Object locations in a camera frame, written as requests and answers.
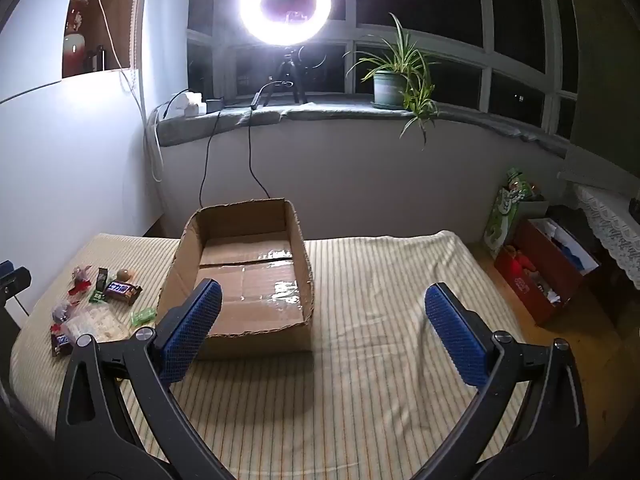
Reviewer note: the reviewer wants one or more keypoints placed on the white power strip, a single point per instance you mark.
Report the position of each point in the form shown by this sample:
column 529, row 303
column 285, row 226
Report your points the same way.
column 190, row 105

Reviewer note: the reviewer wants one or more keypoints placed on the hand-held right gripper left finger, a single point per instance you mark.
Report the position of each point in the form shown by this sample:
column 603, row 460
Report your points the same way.
column 192, row 330

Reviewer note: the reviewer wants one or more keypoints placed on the small brown chocolate bar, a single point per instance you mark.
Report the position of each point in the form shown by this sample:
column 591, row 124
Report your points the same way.
column 62, row 344

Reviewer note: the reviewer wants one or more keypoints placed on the green wrapped candy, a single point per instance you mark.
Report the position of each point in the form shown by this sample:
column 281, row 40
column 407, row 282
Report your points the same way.
column 142, row 316

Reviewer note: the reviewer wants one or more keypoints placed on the black power adapter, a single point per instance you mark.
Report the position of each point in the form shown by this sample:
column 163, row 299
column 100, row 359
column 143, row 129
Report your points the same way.
column 215, row 105

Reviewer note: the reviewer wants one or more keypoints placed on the small dark candy packet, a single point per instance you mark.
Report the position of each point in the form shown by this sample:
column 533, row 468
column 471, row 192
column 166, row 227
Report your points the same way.
column 101, row 278

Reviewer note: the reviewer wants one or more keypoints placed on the red wrapped candy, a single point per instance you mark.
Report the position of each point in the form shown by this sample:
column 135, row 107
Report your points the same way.
column 80, row 280

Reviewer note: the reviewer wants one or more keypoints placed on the red and white vase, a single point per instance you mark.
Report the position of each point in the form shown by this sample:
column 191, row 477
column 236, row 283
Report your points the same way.
column 75, row 45

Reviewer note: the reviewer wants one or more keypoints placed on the brown round candy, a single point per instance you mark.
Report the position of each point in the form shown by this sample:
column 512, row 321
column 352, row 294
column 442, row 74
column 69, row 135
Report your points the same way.
column 125, row 275

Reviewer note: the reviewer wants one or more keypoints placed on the large brown chocolate bar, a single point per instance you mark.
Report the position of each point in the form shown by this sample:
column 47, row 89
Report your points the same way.
column 120, row 291

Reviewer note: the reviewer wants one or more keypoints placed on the clear red-ended dried fruit packet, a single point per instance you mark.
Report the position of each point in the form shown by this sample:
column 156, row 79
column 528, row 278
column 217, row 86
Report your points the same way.
column 62, row 314

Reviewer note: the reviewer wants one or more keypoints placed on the white lace cloth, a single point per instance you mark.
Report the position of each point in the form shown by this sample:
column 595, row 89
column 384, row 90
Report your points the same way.
column 607, row 230

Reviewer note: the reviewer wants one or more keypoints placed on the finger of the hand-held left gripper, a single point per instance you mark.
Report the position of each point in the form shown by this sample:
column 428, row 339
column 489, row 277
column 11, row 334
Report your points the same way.
column 15, row 282

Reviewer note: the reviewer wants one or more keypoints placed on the green printed bag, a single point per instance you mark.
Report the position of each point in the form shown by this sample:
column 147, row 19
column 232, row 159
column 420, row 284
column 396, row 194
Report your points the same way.
column 502, row 210

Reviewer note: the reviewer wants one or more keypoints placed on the potted spider plant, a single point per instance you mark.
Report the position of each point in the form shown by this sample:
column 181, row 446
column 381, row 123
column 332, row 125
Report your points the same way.
column 387, row 89

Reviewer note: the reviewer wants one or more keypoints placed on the cardboard box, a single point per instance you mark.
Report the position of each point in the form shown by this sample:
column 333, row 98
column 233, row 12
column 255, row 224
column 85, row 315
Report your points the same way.
column 250, row 285

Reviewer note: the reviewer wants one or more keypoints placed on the red storage box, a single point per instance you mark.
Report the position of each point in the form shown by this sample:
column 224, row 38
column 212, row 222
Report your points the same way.
column 540, row 280

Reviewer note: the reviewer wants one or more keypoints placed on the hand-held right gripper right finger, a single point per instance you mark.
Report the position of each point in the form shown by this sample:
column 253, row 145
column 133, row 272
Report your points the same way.
column 457, row 335

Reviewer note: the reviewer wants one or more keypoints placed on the small green square packet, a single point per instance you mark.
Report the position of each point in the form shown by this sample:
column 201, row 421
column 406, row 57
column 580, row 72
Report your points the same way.
column 96, row 296

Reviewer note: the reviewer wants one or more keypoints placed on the clear printed cracker packet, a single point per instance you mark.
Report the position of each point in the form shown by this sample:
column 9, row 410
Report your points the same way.
column 97, row 324

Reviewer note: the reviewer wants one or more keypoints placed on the black tripod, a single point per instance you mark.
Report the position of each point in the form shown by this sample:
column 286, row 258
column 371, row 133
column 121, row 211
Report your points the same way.
column 296, row 77

